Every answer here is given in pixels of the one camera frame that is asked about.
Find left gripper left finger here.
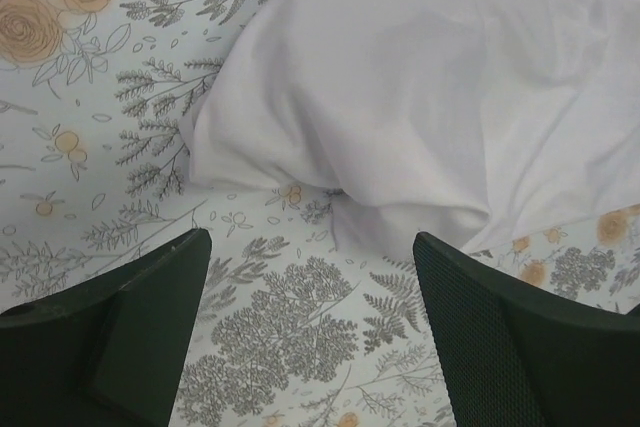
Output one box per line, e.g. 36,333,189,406
1,229,212,426

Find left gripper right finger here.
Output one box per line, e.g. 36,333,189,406
413,232,639,427

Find white t shirt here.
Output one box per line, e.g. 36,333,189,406
181,0,639,258

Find floral table mat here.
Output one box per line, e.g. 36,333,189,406
1,0,639,426

